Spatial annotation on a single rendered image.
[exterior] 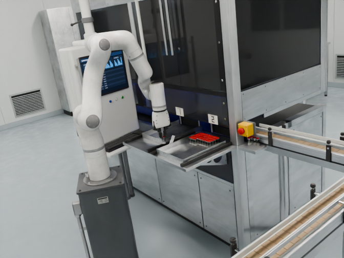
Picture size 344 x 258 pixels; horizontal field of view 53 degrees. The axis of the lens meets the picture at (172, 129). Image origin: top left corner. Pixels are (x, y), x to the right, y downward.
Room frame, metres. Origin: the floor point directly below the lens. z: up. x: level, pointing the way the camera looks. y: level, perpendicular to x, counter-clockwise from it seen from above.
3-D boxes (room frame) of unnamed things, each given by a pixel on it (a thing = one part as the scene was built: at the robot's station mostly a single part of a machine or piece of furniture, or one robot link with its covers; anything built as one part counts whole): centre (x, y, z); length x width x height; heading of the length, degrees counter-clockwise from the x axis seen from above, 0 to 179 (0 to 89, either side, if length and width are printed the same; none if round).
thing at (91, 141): (1.83, 0.46, 1.16); 0.19 x 0.12 x 0.24; 26
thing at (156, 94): (2.00, 0.06, 1.26); 0.09 x 0.08 x 0.13; 31
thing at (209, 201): (3.08, -0.19, 0.44); 2.06 x 1.00 x 0.88; 35
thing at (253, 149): (1.93, -0.48, 0.87); 0.14 x 0.13 x 0.02; 125
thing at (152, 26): (2.55, 0.03, 1.51); 0.47 x 0.01 x 0.59; 35
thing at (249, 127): (1.92, -0.44, 1.00); 0.08 x 0.07 x 0.07; 125
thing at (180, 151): (1.99, -0.10, 0.90); 0.34 x 0.26 x 0.04; 125
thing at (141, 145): (2.15, -0.04, 0.87); 0.70 x 0.48 x 0.02; 35
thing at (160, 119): (1.99, 0.06, 1.11); 0.10 x 0.08 x 0.11; 118
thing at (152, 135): (2.33, 0.00, 0.90); 0.34 x 0.26 x 0.04; 125
